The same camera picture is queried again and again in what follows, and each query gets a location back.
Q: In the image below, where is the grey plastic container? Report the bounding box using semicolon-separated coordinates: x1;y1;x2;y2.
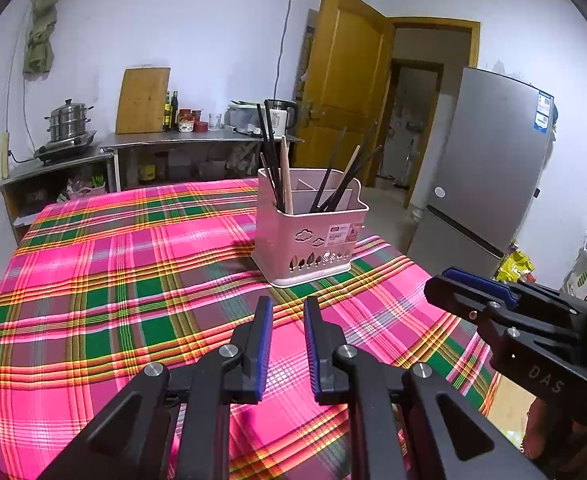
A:
223;101;266;133

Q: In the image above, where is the yellow snack bag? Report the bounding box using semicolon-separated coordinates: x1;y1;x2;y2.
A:
496;247;537;283

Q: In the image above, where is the green tied curtain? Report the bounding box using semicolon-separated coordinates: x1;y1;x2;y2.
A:
22;0;71;75

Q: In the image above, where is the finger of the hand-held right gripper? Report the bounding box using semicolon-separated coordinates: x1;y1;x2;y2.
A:
442;267;520;307
423;276;500;327

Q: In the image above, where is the wooden cutting board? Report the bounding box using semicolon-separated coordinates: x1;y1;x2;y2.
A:
115;66;171;135

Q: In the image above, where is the pink utensil basket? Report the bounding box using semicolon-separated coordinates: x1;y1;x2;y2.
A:
250;167;371;288

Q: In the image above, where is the stainless steel work table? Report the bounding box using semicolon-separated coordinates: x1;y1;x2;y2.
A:
100;127;305;193

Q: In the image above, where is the bunch of mixed chopsticks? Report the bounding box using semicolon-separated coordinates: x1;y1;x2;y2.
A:
256;102;384;216

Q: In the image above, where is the pink plaid tablecloth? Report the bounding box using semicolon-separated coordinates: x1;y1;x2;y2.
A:
0;177;504;480

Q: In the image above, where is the low metal stand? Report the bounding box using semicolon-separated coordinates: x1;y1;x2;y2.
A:
0;152;119;246

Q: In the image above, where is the grey refrigerator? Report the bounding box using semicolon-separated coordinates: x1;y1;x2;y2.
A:
406;66;557;261

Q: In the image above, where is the black induction cooker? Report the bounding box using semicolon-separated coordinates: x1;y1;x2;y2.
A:
34;131;99;167

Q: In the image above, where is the person's right hand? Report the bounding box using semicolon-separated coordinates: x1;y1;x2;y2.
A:
522;395;579;461

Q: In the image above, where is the white floral bag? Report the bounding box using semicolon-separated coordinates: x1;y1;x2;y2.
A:
561;225;587;296

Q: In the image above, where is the grey wall cable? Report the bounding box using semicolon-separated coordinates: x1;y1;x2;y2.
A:
273;0;299;103

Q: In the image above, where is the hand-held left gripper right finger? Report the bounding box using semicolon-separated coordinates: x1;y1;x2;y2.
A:
304;296;539;480

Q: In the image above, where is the white electric kettle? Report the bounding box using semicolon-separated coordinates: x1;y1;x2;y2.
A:
264;98;299;133

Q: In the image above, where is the yellow wooden door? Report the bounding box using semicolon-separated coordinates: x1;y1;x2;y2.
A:
293;0;397;188

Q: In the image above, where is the stainless steel steamer pot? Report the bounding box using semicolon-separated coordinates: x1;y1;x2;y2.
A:
43;100;95;142

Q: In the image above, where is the small pink shelf basket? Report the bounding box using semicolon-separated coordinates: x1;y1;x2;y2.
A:
67;180;108;200

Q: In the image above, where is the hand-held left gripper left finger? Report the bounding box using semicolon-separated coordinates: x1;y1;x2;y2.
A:
36;296;274;480

